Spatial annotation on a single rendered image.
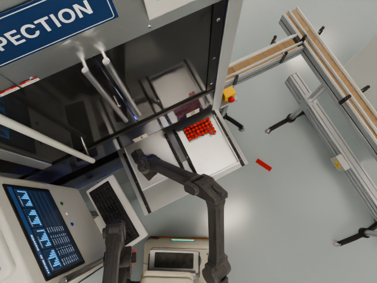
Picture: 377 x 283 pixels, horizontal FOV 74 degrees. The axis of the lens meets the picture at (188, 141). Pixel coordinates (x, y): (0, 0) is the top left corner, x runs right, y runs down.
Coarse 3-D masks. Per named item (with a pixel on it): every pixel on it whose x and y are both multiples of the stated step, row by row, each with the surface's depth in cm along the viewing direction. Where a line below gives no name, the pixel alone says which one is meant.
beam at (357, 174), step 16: (288, 80) 209; (304, 96) 200; (304, 112) 209; (320, 112) 196; (320, 128) 198; (336, 128) 192; (336, 144) 189; (352, 160) 186; (352, 176) 188; (368, 176) 182; (368, 192) 179; (368, 208) 187
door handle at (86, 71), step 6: (84, 60) 71; (84, 66) 70; (84, 72) 67; (90, 72) 68; (90, 78) 69; (96, 84) 73; (102, 90) 77; (102, 96) 81; (108, 96) 82; (108, 102) 85; (114, 102) 88; (114, 108) 90; (120, 108) 103; (120, 114) 96; (126, 120) 103
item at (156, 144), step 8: (152, 136) 161; (160, 136) 161; (136, 144) 160; (144, 144) 160; (152, 144) 159; (160, 144) 159; (128, 152) 159; (144, 152) 158; (152, 152) 158; (160, 152) 158; (168, 152) 158; (128, 160) 154; (168, 160) 156; (136, 168) 156; (136, 176) 152; (144, 176) 154; (160, 176) 154; (144, 184) 153; (152, 184) 150
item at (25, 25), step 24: (48, 0) 51; (72, 0) 53; (96, 0) 56; (0, 24) 51; (24, 24) 53; (48, 24) 56; (72, 24) 58; (96, 24) 61; (0, 48) 55; (24, 48) 58
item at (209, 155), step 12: (216, 120) 160; (180, 132) 161; (216, 132) 160; (192, 144) 158; (204, 144) 158; (216, 144) 158; (228, 144) 157; (192, 156) 157; (204, 156) 156; (216, 156) 156; (228, 156) 156; (204, 168) 154; (216, 168) 154
